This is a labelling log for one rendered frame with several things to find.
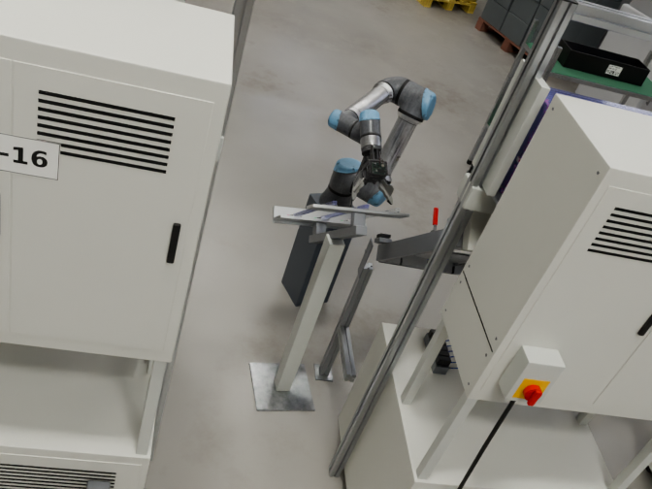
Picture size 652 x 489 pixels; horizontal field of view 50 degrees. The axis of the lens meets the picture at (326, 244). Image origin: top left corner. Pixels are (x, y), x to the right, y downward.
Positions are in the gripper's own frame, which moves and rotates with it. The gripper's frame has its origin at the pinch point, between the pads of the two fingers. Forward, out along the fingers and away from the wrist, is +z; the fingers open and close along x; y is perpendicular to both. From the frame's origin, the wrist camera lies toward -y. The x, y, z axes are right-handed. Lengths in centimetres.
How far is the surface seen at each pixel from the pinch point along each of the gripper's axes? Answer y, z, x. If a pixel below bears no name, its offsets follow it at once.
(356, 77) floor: -248, -219, 107
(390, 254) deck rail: -9.3, 15.1, 10.6
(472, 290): 54, 45, 3
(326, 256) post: -12.3, 16.8, -13.2
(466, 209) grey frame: 56, 23, 2
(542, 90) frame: 91, 6, 4
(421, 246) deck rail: 19.1, 21.4, 8.0
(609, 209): 105, 41, 5
